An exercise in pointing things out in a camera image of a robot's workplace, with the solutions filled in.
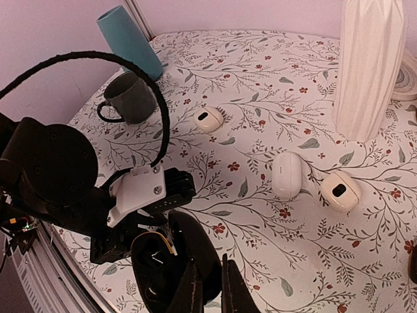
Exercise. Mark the open white earbud case right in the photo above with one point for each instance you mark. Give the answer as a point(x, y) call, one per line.
point(341, 191)

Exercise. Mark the open white earbud case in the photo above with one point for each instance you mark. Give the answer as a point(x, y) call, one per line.
point(208, 119)
point(341, 191)

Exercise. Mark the teal tapered vase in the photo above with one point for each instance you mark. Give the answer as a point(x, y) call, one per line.
point(126, 40)

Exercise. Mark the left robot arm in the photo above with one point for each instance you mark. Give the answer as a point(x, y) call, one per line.
point(50, 171)

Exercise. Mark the left aluminium frame post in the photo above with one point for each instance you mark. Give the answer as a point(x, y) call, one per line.
point(139, 17)

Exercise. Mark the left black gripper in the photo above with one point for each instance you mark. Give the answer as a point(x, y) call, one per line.
point(115, 243)

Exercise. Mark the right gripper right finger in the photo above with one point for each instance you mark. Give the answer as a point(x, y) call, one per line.
point(236, 297)

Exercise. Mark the open white earbud case left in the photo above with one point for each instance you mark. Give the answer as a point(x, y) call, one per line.
point(208, 119)

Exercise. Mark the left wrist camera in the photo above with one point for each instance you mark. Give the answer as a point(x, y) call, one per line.
point(153, 190)

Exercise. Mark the floral patterned table mat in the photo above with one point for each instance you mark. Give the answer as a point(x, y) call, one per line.
point(315, 222)

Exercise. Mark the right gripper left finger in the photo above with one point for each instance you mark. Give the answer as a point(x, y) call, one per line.
point(188, 297)

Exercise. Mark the white ribbed vase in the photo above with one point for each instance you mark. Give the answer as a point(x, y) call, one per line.
point(371, 50)

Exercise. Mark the dark grey mug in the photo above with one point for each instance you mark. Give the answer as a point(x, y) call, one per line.
point(130, 97)

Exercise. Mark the closed white earbud case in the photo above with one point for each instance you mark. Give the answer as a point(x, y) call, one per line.
point(286, 175)

